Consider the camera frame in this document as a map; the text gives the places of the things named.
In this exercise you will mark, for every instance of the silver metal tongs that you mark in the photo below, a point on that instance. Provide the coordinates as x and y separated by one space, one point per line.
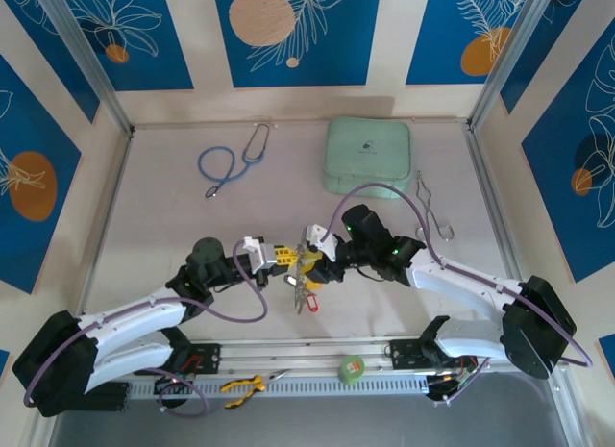
425 202

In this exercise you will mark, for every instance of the green tape roll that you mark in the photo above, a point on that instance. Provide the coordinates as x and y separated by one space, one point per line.
351 369

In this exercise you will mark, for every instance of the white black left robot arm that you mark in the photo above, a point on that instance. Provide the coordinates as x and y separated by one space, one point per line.
134 315

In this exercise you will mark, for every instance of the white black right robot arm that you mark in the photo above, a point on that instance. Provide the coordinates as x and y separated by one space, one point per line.
461 288

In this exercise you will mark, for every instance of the black controller board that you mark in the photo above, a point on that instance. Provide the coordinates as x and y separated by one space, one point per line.
170 382
439 389

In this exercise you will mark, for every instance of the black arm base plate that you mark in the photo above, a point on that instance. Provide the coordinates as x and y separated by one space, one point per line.
401 353
206 358

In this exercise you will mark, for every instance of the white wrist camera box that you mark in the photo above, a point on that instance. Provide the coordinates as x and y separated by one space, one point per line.
319 233
262 255

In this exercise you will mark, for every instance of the blue stethoscope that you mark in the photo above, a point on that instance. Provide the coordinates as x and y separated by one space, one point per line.
211 154

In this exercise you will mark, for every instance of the key with red tag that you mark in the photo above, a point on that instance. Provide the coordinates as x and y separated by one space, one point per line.
312 304

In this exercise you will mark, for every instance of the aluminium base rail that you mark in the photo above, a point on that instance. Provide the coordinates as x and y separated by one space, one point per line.
307 353

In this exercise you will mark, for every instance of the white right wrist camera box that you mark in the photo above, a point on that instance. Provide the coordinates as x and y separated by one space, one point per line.
319 233

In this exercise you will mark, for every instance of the aluminium frame post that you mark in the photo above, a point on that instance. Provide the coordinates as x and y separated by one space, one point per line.
511 57
86 57

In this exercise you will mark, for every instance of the silver metal keyring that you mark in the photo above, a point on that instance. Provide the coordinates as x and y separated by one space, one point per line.
302 266

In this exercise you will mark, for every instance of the mint green medicine bag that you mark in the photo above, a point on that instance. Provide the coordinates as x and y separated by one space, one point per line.
367 154

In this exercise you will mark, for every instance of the yellow black pliers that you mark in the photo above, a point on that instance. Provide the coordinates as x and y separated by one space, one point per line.
242 387

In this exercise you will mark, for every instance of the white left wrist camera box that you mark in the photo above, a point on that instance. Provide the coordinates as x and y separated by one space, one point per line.
262 255

